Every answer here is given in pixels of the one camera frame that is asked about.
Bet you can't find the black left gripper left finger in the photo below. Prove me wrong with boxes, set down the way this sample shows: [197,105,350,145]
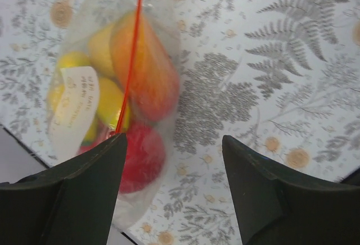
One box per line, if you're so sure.
[1,133,127,244]

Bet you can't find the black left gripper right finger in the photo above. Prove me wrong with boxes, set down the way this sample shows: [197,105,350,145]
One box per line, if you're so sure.
[222,135,359,244]

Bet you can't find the red fake apple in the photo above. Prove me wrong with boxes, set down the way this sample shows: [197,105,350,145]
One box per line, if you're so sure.
[119,122,167,194]

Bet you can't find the yellow fake banana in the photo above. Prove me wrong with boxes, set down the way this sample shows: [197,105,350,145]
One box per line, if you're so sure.
[57,51,124,147]

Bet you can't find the orange fake mango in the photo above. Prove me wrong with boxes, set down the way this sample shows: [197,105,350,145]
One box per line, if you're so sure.
[110,12,179,121]

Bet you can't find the clear zip top bag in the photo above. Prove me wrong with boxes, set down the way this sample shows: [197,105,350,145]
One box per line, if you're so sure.
[47,0,181,230]

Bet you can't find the yellow fake lemon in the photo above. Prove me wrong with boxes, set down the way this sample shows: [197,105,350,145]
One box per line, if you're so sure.
[87,22,115,78]

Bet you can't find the floral tablecloth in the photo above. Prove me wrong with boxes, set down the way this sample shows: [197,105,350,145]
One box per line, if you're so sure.
[1,0,359,244]

